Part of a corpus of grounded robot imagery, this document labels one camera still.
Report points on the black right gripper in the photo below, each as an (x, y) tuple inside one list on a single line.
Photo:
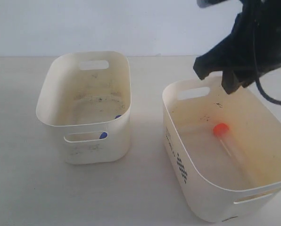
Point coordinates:
[(253, 46)]

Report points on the orange capped tube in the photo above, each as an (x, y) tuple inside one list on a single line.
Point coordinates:
[(223, 133)]

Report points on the cream plastic bin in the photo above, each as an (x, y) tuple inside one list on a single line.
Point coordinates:
[(213, 187), (85, 106)]

